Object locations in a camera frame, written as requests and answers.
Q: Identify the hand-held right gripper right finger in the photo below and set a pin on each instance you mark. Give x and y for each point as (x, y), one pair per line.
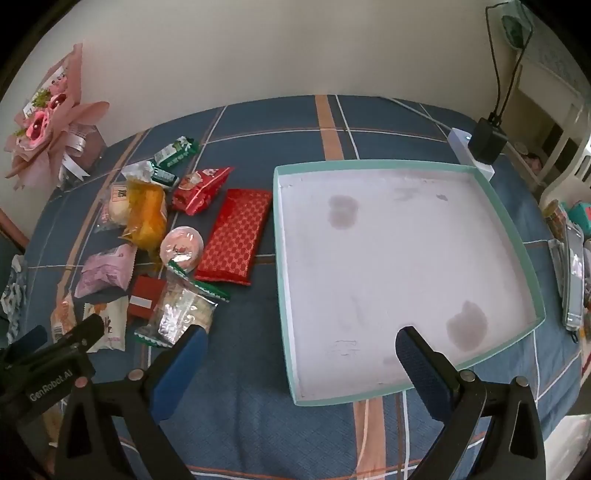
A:
(422, 374)

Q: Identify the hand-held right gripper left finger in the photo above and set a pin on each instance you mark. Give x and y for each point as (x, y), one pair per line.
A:
(182, 369)

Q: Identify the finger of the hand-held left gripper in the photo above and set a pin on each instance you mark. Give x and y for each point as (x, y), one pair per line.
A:
(85, 330)
(30, 339)

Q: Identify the tan pastry packet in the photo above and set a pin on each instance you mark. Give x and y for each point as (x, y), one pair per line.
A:
(62, 323)

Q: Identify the white packet with orange print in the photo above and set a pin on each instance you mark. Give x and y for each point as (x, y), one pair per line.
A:
(111, 327)

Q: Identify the purple snack packet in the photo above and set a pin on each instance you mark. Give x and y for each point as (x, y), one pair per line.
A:
(106, 272)

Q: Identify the teal-edged white cardboard box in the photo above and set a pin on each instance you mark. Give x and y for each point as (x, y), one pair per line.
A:
(392, 258)

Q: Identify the round jelly cup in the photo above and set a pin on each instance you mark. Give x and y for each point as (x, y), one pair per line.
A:
(180, 247)

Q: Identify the orange bread packet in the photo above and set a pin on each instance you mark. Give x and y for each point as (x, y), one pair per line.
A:
(145, 217)

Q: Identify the dark green white snack packet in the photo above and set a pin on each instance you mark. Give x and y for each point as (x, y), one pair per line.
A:
(161, 176)

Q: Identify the clear green-edged cracker packet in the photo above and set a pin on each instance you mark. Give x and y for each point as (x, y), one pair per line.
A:
(184, 314)

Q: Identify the small red box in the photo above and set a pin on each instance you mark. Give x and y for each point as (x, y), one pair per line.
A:
(145, 300)

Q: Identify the white bun packet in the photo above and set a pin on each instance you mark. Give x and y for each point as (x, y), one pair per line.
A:
(111, 207)

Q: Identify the red patterned flat packet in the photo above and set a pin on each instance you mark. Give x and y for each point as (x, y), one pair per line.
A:
(235, 235)

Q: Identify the mauve box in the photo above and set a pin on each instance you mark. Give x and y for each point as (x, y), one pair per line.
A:
(90, 150)

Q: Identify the dark smartphone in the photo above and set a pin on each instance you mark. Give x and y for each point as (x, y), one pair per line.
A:
(575, 277)

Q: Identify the red snack packet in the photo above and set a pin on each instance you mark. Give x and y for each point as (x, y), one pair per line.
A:
(198, 189)

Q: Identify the pink flower bouquet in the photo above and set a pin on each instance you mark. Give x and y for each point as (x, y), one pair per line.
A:
(46, 115)

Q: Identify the teal packet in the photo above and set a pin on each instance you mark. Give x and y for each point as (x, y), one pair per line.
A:
(581, 217)

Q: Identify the blue plaid bedsheet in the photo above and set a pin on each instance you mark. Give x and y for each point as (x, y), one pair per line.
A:
(258, 147)

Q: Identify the white power strip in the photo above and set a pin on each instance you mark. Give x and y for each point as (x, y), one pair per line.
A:
(461, 138)

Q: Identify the black charger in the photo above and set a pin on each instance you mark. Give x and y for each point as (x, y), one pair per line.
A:
(485, 141)

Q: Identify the white wooden furniture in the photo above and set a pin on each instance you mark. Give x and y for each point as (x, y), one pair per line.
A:
(554, 101)

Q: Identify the green round object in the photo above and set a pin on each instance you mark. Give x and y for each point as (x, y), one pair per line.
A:
(512, 27)

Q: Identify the brown wooden bed rail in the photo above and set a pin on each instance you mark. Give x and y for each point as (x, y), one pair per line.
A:
(14, 228)

